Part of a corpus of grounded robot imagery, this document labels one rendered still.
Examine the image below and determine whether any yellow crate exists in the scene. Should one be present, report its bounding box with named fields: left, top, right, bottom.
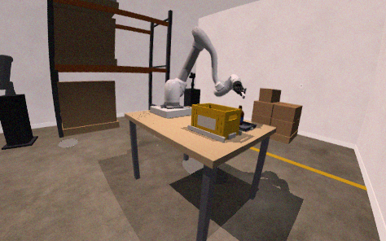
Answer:
left=191, top=103, right=242, bottom=140

